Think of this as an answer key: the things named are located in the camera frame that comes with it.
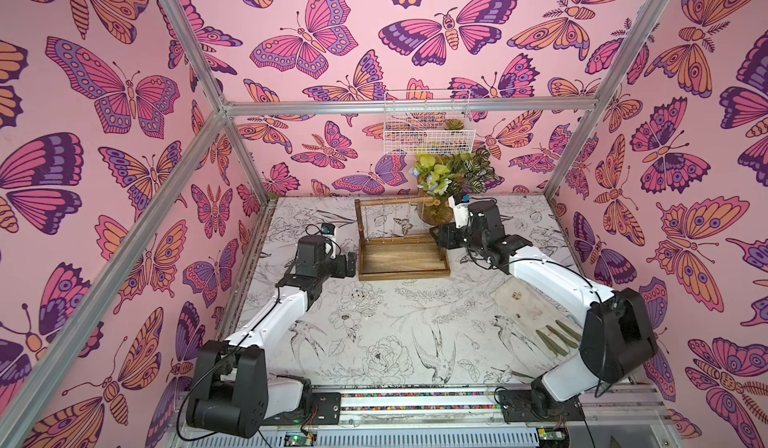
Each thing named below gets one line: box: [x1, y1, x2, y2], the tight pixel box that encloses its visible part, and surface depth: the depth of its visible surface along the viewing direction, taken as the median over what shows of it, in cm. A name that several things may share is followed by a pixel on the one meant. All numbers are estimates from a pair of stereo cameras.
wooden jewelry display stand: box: [354, 196, 451, 281], surface depth 104 cm
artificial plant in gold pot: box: [410, 149, 499, 225], surface depth 102 cm
